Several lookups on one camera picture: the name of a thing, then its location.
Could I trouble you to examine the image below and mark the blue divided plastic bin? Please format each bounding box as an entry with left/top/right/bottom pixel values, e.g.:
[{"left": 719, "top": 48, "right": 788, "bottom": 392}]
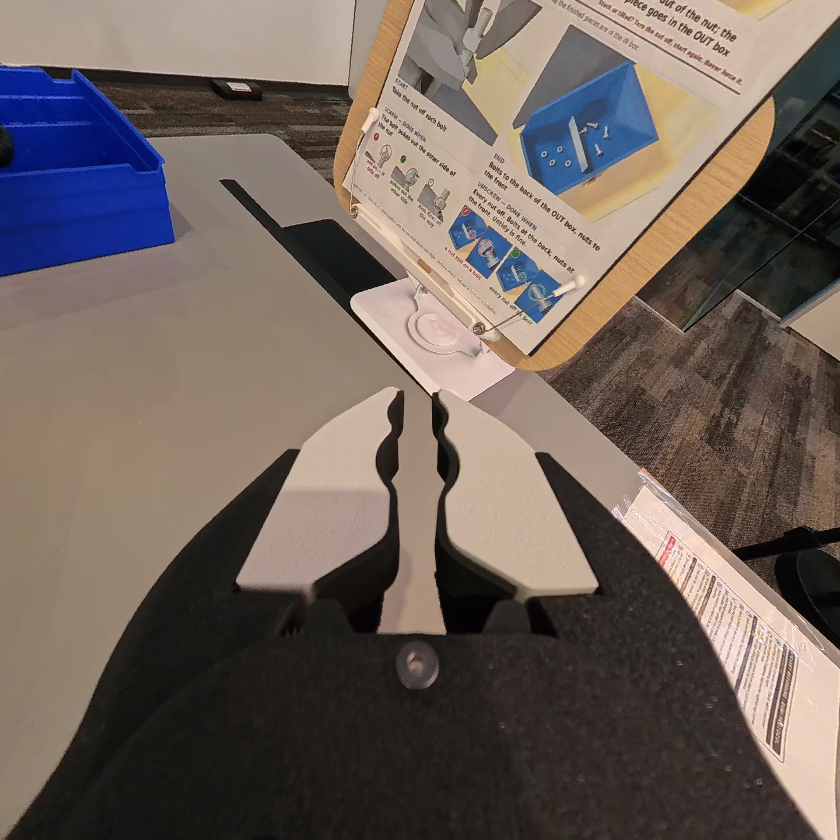
[{"left": 0, "top": 64, "right": 176, "bottom": 277}]

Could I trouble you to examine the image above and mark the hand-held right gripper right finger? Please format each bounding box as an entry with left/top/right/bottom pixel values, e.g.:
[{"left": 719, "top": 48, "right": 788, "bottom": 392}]
[{"left": 430, "top": 388, "right": 599, "bottom": 603}]

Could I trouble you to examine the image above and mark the black floor stand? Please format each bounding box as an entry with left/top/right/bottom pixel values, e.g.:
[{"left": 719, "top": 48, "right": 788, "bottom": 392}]
[{"left": 731, "top": 524, "right": 840, "bottom": 614}]

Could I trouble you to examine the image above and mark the laminated instruction sheet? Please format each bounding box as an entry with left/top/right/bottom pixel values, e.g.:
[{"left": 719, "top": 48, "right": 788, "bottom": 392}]
[{"left": 610, "top": 469, "right": 833, "bottom": 765}]

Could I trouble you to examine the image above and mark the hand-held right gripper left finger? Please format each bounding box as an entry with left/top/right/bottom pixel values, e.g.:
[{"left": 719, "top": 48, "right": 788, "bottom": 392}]
[{"left": 235, "top": 386, "right": 406, "bottom": 601}]

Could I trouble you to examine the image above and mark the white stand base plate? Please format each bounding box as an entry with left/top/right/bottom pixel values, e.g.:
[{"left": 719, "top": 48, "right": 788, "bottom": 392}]
[{"left": 350, "top": 277, "right": 517, "bottom": 403}]

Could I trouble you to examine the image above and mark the wire page holder clip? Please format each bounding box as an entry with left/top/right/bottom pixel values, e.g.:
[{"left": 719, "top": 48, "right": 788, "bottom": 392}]
[
  {"left": 350, "top": 107, "right": 383, "bottom": 219},
  {"left": 474, "top": 277, "right": 587, "bottom": 334}
]

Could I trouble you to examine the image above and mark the printed instruction poster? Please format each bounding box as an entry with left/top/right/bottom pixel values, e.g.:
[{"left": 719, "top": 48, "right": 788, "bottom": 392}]
[{"left": 341, "top": 0, "right": 840, "bottom": 355}]

